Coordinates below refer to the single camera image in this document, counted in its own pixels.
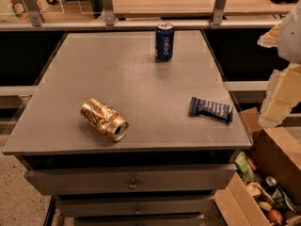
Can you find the blue pepsi can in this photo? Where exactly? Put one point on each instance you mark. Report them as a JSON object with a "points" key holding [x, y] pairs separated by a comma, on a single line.
{"points": [[164, 37]]}

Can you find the top grey drawer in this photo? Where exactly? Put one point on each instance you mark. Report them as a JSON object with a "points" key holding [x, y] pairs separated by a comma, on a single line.
{"points": [[130, 179]]}

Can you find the left metal railing bracket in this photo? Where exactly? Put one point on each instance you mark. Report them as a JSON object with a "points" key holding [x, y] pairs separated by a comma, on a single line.
{"points": [[33, 9]]}

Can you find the crushed orange gold can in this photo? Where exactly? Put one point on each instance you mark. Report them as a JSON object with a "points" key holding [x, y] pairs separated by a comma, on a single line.
{"points": [[105, 119]]}

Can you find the grey drawer cabinet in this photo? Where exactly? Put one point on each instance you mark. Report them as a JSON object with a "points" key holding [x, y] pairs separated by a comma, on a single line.
{"points": [[120, 70]]}

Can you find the dark blue rxbar wrapper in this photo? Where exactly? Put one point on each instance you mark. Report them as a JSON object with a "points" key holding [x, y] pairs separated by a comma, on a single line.
{"points": [[212, 110]]}

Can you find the red apple in box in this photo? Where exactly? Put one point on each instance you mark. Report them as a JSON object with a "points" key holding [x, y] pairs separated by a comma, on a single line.
{"points": [[275, 217]]}

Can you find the grey drawer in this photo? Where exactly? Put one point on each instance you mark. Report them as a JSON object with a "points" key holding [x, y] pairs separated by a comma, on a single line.
{"points": [[135, 206], [130, 179]]}

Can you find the right metal railing bracket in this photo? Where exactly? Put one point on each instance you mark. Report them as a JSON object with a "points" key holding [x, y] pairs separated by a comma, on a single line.
{"points": [[218, 12]]}

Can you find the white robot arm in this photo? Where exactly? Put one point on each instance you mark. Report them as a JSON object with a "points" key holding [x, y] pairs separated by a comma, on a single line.
{"points": [[289, 39]]}

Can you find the middle grey drawer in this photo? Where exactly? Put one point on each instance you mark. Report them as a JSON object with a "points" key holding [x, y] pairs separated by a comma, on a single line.
{"points": [[135, 206]]}

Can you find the green snack packet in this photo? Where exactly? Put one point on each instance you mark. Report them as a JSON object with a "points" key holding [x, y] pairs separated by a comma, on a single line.
{"points": [[244, 168]]}

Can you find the middle metal railing bracket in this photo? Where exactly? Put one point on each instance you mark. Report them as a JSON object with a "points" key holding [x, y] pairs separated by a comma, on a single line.
{"points": [[109, 15]]}

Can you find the wooden desk top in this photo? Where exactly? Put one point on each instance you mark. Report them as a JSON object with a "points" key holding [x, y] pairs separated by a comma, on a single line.
{"points": [[186, 8]]}

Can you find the metal railing bracket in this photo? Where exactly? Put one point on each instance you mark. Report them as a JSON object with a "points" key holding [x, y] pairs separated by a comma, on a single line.
{"points": [[218, 12], [33, 9], [109, 15]]}

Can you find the silver can in box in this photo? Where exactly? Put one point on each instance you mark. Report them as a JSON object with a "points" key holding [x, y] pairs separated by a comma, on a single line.
{"points": [[271, 181]]}

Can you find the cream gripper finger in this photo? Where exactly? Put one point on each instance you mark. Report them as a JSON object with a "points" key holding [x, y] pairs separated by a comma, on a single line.
{"points": [[283, 93], [270, 38]]}

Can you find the cardboard box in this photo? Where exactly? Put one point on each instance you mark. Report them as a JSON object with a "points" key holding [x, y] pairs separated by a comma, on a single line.
{"points": [[276, 153]]}

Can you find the orange printed bag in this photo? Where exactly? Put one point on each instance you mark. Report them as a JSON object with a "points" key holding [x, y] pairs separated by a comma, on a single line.
{"points": [[14, 11]]}

